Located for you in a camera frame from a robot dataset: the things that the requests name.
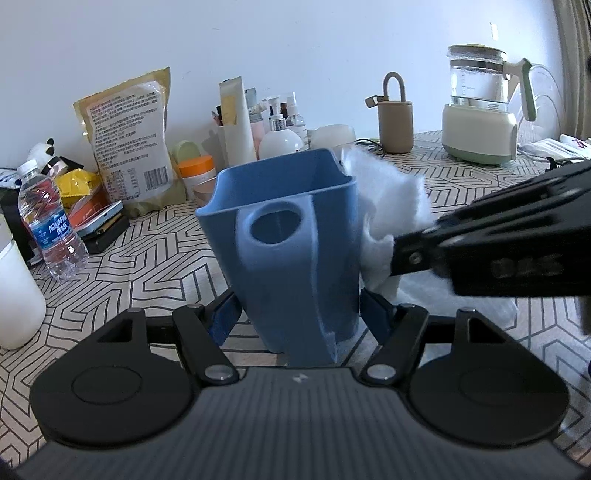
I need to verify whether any white paper towel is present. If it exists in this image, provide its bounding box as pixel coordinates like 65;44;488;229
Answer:
342;147;519;333

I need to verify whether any beige curtain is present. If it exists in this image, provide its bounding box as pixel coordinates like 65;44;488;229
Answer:
553;0;591;141

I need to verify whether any white cosmetic tube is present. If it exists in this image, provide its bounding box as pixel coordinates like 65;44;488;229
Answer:
219;78;257;168

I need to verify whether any panda plush toy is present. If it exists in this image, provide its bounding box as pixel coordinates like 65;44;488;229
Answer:
28;138;71;179

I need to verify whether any pink cosmetic bottle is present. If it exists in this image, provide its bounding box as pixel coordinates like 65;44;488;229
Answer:
248;88;267;145

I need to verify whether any water bottle with blue label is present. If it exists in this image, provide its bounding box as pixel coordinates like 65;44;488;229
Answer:
17;159;90;283

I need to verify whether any beige printed food bag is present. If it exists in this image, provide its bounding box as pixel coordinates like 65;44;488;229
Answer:
73;67;179;219

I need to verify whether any geometric patterned tablecloth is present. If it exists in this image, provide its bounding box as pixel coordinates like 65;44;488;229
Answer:
0;131;591;462

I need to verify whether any white pump bottle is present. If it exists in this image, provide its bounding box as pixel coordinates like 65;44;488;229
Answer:
259;95;304;160

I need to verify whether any blue plastic cup with handle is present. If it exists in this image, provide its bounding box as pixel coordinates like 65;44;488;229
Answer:
195;148;365;366

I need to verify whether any yellow snack packet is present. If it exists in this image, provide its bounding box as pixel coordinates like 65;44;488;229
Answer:
55;168;100;209

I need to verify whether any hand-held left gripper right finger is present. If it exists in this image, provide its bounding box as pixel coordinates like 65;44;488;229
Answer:
359;287;506;385

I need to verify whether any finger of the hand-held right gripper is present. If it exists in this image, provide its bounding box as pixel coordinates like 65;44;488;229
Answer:
390;159;591;278

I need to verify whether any silver phone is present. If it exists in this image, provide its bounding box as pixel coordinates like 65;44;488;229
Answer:
76;202;125;237

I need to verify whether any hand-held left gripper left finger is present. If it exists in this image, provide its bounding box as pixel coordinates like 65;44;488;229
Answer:
92;288;242;385

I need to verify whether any white glass electric kettle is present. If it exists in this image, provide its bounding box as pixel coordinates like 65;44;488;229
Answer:
441;45;539;167

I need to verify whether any white pen holder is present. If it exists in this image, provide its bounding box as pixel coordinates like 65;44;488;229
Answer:
212;107;232;172

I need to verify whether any black flat box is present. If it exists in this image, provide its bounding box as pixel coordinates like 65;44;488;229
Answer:
85;215;131;256

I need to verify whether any white jar with translucent lid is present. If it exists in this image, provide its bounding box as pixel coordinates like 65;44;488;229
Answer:
0;215;47;350

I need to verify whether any white round humidifier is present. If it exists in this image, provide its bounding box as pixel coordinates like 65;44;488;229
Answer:
308;124;358;158

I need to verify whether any white cloth with red print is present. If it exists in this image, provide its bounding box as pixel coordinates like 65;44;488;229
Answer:
518;135;591;163

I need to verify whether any orange flat box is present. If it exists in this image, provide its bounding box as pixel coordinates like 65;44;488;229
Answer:
68;191;112;228

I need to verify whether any beige bottle with loop handle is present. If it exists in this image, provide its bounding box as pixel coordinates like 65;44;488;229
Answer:
366;71;415;154

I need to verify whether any jar with orange lid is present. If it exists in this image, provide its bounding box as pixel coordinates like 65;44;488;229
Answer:
178;156;217;200

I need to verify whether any white wire fan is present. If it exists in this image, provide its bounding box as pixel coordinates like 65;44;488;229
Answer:
526;65;570;140

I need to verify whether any clear spray bottle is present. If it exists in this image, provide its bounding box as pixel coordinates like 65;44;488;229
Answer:
286;91;308;145

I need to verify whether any green round lid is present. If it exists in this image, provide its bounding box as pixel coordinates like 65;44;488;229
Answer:
172;140;203;165

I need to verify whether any black upright box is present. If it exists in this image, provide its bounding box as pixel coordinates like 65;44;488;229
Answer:
0;187;35;268

